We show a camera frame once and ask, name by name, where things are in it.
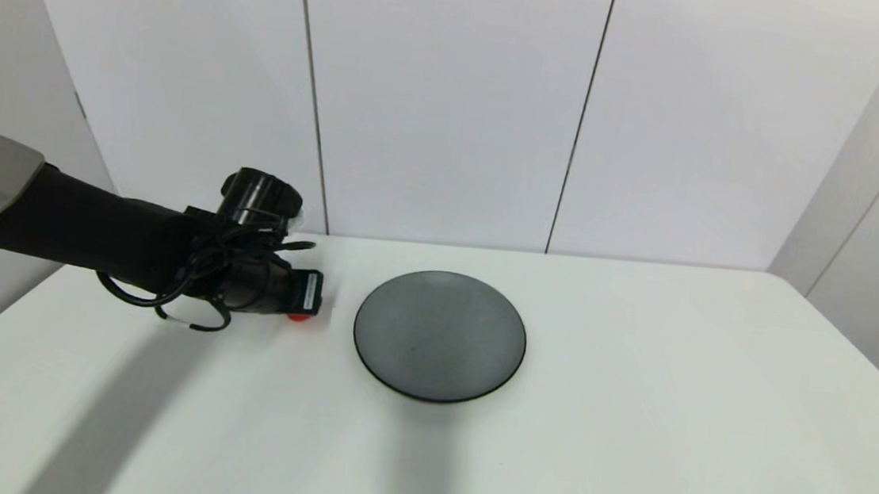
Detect round dark grey plate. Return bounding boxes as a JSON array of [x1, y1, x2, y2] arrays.
[[348, 264, 532, 410]]

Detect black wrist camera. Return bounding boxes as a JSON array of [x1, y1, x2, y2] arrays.
[[216, 166, 308, 237]]

